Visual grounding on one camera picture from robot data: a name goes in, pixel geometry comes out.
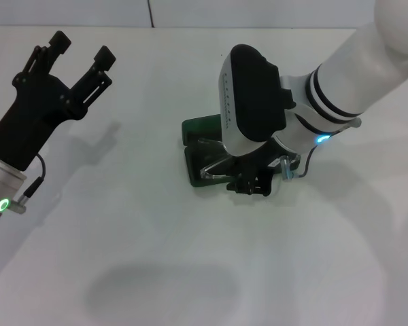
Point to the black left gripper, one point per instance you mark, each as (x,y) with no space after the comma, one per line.
(37,108)

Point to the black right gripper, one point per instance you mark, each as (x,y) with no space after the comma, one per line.
(258,159)

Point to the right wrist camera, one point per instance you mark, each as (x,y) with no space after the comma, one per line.
(255,95)

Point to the clear white glasses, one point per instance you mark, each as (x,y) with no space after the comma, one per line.
(209,175)

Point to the green glasses case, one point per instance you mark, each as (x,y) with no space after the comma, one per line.
(197,124)

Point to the silver right wrist connector plug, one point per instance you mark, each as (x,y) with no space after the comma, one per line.
(287,169)

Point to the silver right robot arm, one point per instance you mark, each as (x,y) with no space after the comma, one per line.
(347,85)

